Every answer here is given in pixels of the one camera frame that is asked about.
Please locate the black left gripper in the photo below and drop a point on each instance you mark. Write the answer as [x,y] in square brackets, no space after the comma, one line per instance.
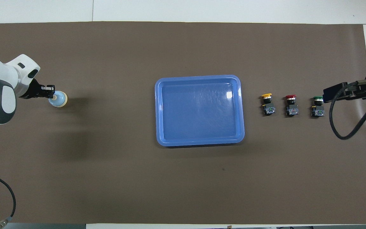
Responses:
[34,90]

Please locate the light blue desk bell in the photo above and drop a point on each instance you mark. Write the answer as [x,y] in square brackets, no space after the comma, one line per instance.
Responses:
[60,100]

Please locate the green push button switch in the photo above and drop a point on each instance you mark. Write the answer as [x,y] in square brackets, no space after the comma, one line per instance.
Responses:
[317,106]

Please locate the red push button switch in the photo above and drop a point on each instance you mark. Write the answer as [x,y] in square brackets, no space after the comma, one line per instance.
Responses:
[291,105]

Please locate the yellow push button switch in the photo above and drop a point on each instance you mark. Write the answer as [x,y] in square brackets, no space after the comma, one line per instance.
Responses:
[267,105]

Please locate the blue plastic tray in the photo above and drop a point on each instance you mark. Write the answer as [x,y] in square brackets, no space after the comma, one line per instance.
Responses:
[199,121]

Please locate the brown table mat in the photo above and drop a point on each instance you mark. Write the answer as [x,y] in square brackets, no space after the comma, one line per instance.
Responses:
[138,178]

